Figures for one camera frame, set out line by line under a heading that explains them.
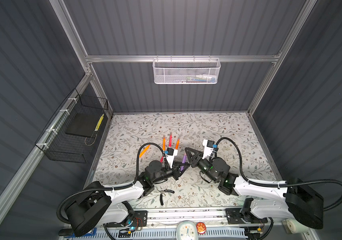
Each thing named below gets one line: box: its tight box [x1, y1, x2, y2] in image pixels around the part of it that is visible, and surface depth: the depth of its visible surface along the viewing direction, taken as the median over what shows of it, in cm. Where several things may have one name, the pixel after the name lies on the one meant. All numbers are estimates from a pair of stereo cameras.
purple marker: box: [180, 153, 187, 172], surface depth 74 cm
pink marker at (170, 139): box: [169, 131, 173, 148], surface depth 107 cm
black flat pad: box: [65, 113, 103, 138], surface depth 77 cm
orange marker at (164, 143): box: [162, 134, 166, 151], surface depth 104 cm
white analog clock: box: [176, 220, 199, 240], surface depth 69 cm
